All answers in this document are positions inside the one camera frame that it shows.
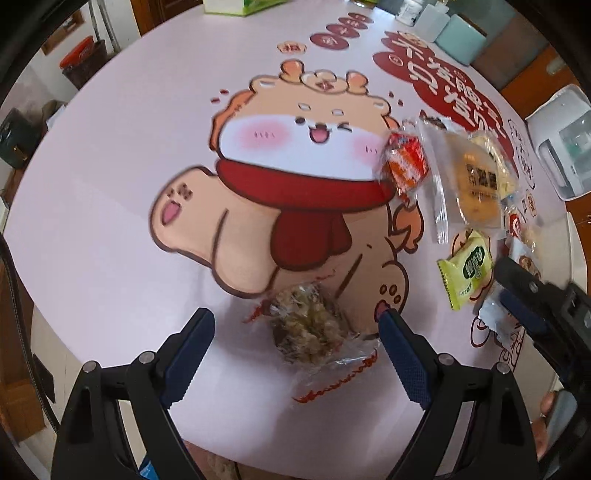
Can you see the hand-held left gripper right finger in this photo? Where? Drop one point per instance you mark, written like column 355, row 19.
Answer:
column 406, row 360

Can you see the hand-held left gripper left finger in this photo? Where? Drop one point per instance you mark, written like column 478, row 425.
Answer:
column 184, row 364

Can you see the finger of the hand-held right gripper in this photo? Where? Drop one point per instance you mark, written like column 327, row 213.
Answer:
column 526, row 311
column 517, row 274

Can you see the brown and white snack packet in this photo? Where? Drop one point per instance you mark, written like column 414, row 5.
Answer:
column 524, row 261

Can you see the green snack packet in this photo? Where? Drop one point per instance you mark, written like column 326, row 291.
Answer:
column 466, row 272

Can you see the round yellow cake clear packet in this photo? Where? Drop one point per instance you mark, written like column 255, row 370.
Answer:
column 475, row 184

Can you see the nut cluster snack clear wrapper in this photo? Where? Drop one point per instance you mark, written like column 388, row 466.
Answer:
column 304, row 323

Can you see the pale yellow cake packet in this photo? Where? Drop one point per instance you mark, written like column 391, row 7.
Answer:
column 502, row 161

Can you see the orange snack packet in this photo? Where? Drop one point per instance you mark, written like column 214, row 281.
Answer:
column 406, row 161

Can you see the dark brown snack packet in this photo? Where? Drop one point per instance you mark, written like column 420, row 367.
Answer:
column 431, row 119

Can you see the person's right hand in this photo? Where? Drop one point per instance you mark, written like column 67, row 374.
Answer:
column 540, row 438

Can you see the white storage cabinet clear door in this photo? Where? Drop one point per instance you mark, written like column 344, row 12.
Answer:
column 561, row 138

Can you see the wood framed glass sliding door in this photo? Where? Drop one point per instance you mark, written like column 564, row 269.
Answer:
column 512, row 50

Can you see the mint green canister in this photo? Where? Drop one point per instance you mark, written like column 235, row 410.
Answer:
column 461, row 39

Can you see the white squeeze bottle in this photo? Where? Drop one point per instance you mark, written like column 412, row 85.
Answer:
column 434, row 21

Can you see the dark green handbag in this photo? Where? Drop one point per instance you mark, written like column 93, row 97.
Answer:
column 18, row 138

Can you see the dark brown bag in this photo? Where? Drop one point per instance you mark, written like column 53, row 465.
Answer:
column 87, row 69

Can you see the orange bag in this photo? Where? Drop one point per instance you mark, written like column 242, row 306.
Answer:
column 78, row 53

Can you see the green tissue box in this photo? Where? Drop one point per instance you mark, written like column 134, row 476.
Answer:
column 240, row 5

